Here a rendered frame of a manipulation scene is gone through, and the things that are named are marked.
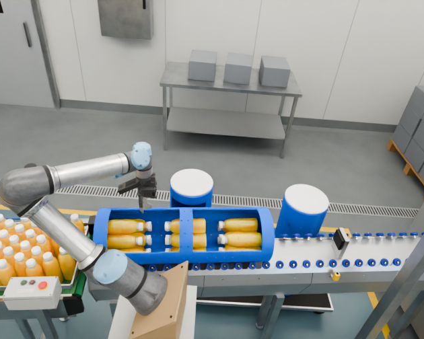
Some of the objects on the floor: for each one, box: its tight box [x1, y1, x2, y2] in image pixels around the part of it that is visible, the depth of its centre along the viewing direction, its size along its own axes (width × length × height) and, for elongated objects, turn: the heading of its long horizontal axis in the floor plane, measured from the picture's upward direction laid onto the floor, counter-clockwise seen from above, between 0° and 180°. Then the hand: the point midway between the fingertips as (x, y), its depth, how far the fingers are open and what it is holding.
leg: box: [387, 290, 424, 339], centre depth 235 cm, size 6×6×63 cm
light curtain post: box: [355, 213, 424, 339], centre depth 177 cm, size 6×6×170 cm
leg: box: [260, 295, 285, 339], centre depth 225 cm, size 6×6×63 cm
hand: (141, 206), depth 163 cm, fingers open, 5 cm apart
